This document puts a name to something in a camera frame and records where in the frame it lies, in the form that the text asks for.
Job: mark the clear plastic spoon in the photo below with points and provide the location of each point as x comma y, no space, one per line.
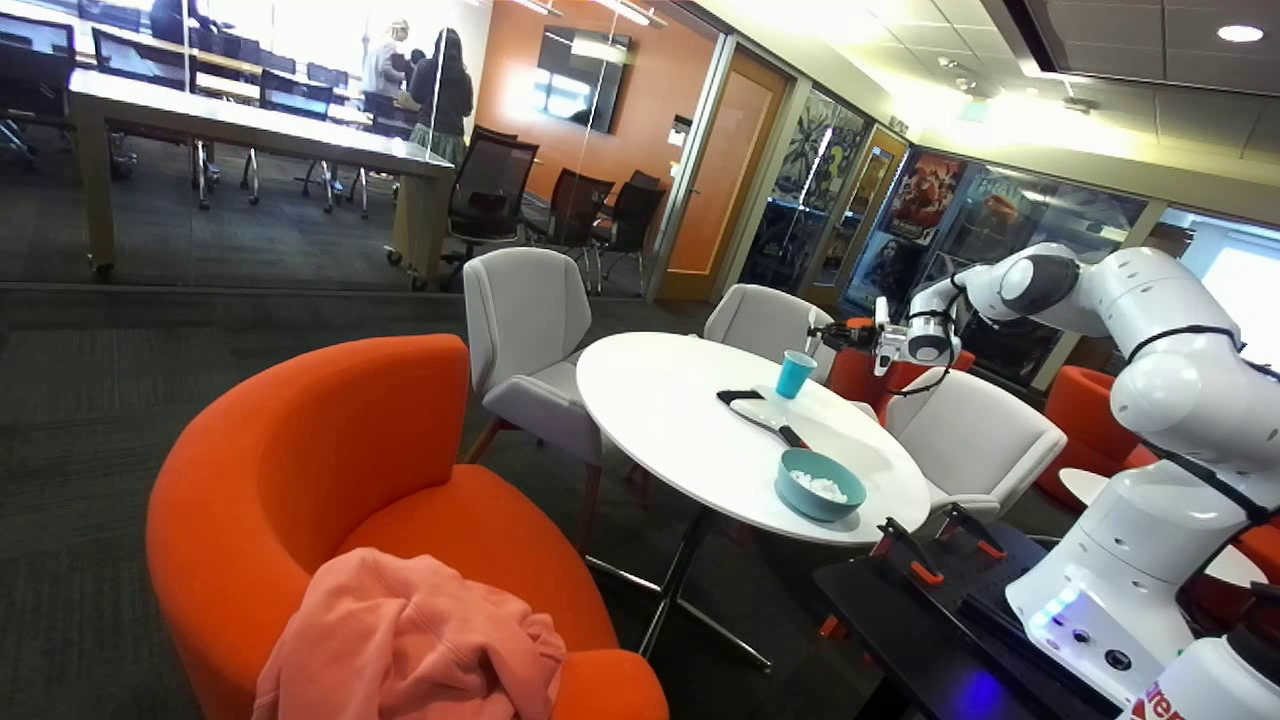
814,345

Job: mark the long wooden table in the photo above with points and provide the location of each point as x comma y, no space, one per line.
253,126

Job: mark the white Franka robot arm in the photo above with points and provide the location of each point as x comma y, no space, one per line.
1173,387

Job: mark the person in white shirt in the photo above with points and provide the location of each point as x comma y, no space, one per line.
390,66

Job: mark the round ceiling light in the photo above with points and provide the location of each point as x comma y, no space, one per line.
1243,35

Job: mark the small white pieces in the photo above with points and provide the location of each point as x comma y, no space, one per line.
819,485

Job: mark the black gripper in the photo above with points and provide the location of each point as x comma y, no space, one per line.
862,338

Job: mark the wall television screen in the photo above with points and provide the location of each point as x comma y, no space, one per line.
583,83

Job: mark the black conference chair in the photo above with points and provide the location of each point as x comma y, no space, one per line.
491,180
629,215
583,207

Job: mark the person with long dark hair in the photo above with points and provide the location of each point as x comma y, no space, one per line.
448,83

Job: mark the black orange clamp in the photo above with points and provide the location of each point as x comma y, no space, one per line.
978,530
914,555

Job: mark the grey chair back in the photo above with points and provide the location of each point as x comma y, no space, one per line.
527,322

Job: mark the grey upholstered chair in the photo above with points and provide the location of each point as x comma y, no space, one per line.
975,432
760,322

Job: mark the pink cloth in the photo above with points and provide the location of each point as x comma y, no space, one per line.
401,642

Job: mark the white bottle with red print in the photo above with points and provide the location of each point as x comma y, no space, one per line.
1205,684

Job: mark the teal bowl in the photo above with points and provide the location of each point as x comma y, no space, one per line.
819,506

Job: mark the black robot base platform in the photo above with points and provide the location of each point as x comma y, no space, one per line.
923,642

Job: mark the blue plastic cup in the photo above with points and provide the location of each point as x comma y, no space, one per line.
793,377

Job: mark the orange armchair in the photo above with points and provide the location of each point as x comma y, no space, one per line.
305,453

